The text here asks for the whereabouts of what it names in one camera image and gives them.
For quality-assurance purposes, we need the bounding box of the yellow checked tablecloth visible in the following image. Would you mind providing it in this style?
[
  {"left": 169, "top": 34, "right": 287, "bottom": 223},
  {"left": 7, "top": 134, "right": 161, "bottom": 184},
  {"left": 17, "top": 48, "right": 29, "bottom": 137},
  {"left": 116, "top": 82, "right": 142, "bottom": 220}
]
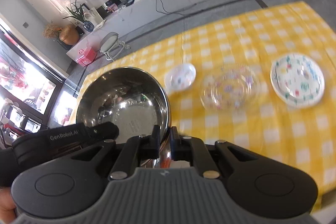
[{"left": 79, "top": 1, "right": 336, "bottom": 214}]

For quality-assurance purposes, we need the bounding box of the large white patterned plate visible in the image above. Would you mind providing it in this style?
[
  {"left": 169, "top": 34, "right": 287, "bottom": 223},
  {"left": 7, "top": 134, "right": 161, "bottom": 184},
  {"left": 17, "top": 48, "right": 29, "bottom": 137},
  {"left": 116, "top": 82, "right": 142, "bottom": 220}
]
[{"left": 270, "top": 53, "right": 325, "bottom": 108}]

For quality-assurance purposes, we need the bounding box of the aloe plant in blue vase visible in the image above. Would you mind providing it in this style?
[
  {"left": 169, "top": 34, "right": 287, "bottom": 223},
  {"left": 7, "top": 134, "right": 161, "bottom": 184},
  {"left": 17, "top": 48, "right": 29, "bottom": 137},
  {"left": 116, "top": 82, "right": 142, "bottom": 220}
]
[{"left": 63, "top": 0, "right": 95, "bottom": 31}]

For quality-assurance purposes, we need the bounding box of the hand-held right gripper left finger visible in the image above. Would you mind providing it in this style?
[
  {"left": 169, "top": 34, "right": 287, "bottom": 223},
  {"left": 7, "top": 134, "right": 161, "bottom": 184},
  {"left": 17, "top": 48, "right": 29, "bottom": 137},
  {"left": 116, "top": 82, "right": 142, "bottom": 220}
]
[{"left": 66, "top": 125, "right": 160, "bottom": 180}]

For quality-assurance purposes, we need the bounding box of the clear glass patterned plate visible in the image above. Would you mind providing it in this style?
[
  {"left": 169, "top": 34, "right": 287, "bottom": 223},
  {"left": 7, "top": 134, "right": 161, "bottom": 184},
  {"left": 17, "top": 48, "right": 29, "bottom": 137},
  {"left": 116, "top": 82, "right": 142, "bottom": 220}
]
[{"left": 200, "top": 64, "right": 260, "bottom": 110}]

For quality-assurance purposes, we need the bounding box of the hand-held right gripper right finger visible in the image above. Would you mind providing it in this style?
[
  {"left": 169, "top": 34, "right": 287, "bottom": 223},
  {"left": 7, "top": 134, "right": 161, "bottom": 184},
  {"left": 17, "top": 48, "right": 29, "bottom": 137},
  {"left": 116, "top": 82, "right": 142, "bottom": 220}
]
[{"left": 171, "top": 126, "right": 263, "bottom": 180}]

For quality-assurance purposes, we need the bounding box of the small white patterned plate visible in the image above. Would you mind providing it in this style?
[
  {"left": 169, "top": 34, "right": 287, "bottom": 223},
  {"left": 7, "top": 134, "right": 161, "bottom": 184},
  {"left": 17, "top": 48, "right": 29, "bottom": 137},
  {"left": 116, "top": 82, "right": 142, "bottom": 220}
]
[{"left": 164, "top": 63, "right": 196, "bottom": 92}]

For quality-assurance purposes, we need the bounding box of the stack of large bowls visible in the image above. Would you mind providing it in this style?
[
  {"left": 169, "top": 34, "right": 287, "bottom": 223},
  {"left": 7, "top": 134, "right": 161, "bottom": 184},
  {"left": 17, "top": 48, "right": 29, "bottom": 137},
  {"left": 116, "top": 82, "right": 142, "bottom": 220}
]
[{"left": 76, "top": 67, "right": 174, "bottom": 169}]

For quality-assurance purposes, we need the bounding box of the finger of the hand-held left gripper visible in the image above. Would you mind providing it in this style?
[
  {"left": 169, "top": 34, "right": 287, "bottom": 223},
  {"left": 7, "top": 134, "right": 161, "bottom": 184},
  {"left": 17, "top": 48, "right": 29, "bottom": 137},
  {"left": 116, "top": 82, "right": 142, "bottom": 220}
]
[{"left": 87, "top": 122, "right": 120, "bottom": 140}]

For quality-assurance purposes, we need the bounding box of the person's left hand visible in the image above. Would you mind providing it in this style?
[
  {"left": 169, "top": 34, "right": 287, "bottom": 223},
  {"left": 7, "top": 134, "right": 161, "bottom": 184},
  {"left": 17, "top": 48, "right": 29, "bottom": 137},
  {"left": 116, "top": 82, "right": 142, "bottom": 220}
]
[{"left": 0, "top": 187, "right": 16, "bottom": 224}]

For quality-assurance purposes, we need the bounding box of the brown vase with dried flowers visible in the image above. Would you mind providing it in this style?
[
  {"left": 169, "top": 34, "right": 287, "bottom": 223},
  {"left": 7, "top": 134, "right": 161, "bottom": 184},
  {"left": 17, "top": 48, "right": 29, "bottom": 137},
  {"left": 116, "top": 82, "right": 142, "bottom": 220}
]
[{"left": 43, "top": 23, "right": 80, "bottom": 45}]

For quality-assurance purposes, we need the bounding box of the pink box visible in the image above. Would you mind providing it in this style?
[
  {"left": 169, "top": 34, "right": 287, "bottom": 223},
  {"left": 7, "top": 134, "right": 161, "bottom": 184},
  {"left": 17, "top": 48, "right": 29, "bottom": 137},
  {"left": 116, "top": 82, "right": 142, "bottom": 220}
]
[{"left": 75, "top": 46, "right": 97, "bottom": 66}]

